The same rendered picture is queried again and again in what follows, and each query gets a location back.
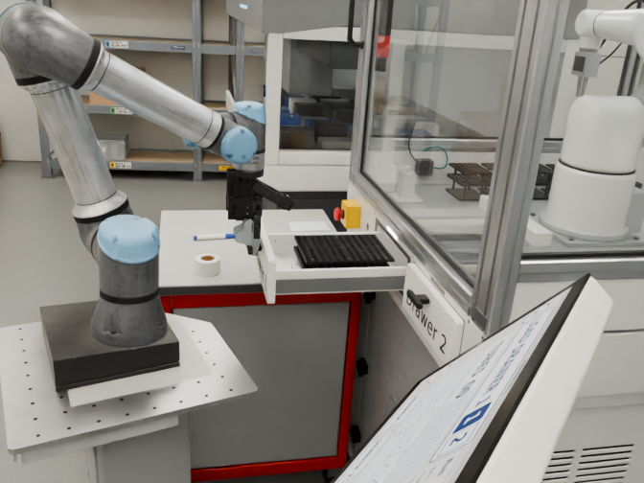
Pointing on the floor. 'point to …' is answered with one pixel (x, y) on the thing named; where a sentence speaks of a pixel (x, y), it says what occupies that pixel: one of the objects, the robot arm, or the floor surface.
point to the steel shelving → (206, 160)
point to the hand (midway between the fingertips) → (255, 247)
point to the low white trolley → (264, 353)
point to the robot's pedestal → (131, 448)
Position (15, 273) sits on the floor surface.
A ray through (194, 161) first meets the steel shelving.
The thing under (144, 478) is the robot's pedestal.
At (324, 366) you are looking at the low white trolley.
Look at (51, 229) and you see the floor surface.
